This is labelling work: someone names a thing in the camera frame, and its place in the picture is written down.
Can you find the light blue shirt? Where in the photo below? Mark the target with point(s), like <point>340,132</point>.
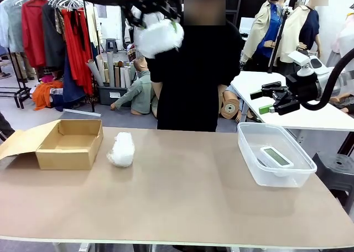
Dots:
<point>11,20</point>

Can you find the grey plastic stool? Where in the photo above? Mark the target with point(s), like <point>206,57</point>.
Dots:
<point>110,44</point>

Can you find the white table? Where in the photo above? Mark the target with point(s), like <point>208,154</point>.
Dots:
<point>304,119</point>

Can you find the mannequin in beige jacket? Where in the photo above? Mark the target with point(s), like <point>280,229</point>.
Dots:
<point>262,33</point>

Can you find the long red dress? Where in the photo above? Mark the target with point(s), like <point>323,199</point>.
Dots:
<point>77,50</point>

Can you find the black clothes rack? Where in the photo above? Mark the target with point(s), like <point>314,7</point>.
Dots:
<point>20,93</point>

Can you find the person's right forearm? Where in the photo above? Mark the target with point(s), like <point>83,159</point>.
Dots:
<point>156,91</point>

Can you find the black plastic stool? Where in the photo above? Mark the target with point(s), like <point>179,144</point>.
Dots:
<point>337,169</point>

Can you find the dark grey coat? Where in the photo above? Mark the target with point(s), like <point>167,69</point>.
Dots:
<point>52,36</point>

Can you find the mannequin in navy top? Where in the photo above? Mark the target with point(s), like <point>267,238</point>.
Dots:
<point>307,28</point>

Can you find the grey plastic bin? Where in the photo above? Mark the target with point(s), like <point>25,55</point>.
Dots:
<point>106,95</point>

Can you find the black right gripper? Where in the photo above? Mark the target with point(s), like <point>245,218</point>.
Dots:
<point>302,87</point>

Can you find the orange cloth pile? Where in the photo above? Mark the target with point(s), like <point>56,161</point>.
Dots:
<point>45,93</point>

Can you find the blue denim garment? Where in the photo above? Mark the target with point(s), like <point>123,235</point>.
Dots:
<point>72,83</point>

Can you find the white bar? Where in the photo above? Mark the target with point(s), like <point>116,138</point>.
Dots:
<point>81,112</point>

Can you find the bubble-wrapped white clock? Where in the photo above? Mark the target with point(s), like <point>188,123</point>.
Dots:
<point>123,152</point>
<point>159,39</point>

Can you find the tan paper roll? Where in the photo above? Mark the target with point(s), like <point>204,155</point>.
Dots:
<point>101,68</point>

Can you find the open brown cardboard box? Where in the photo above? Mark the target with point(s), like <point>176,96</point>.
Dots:
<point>66,159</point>

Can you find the black tripod stand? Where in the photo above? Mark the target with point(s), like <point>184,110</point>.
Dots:
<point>279,36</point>

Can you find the mannequin in pink garment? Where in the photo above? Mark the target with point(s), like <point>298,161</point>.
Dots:
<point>345,39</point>

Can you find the grey paper roll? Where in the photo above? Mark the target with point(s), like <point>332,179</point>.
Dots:
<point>110,67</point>
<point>94,72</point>

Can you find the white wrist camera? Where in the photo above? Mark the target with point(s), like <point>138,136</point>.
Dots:
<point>301,60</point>

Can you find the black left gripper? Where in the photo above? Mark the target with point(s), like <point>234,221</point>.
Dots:
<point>155,0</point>

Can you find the brown paper roll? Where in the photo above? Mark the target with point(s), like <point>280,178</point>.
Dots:
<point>117,76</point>

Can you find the brown cardboard roll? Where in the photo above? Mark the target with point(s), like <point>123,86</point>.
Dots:
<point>229,108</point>

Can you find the clear plastic storage container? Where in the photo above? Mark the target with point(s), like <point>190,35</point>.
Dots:
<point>276,177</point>

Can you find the red shirt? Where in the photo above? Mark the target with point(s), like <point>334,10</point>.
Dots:
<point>33,31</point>

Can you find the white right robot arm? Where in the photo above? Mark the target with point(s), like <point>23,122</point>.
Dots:
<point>322,67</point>

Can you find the person in black shirt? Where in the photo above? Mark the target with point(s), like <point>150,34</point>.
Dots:
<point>193,83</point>

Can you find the white digital alarm clock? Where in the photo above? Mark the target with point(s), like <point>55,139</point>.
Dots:
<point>276,156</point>

